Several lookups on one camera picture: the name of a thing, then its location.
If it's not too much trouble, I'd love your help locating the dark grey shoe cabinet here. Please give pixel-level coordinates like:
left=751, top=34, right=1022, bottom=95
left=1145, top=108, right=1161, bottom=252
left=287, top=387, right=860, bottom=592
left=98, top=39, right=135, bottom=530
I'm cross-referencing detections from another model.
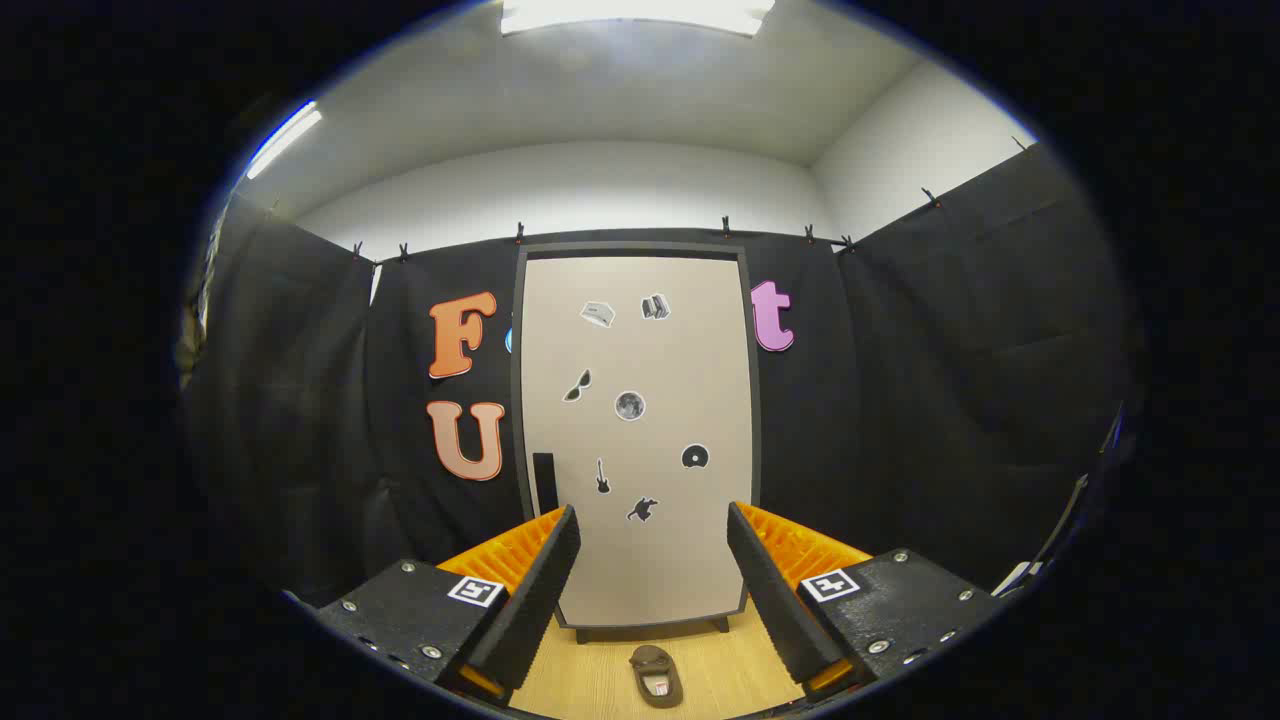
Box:
left=510, top=243, right=763, bottom=644

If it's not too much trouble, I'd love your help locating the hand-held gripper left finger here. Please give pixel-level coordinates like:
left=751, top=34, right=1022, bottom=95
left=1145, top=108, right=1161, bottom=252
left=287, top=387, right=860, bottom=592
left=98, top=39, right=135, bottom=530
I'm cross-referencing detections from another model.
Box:
left=318, top=505, right=582, bottom=709

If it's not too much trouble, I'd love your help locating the black backdrop cloth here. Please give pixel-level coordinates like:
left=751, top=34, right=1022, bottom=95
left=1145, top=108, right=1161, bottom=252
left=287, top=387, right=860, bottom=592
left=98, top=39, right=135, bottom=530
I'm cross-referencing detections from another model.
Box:
left=185, top=140, right=1136, bottom=611

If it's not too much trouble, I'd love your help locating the ceiling light panel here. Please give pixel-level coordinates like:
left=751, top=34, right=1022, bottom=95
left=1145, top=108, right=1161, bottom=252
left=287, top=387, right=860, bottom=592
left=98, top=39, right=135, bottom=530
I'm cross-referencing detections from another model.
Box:
left=245, top=100, right=324, bottom=181
left=500, top=0, right=776, bottom=38

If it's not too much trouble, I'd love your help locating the brown fuzzy shoe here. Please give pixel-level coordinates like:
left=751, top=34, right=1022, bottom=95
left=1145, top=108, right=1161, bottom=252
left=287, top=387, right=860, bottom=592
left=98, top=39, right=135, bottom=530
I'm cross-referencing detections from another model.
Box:
left=628, top=645, right=685, bottom=709

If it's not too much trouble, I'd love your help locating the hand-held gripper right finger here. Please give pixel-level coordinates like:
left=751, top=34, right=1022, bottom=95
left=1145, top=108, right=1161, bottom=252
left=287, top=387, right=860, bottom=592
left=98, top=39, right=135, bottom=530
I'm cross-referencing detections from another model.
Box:
left=726, top=501, right=1001, bottom=701

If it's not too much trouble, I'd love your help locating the beige shoe cabinet door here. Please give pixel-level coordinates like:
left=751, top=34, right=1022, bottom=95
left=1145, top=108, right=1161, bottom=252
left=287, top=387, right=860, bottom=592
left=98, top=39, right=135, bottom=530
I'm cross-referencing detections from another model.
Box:
left=522, top=257, right=751, bottom=629

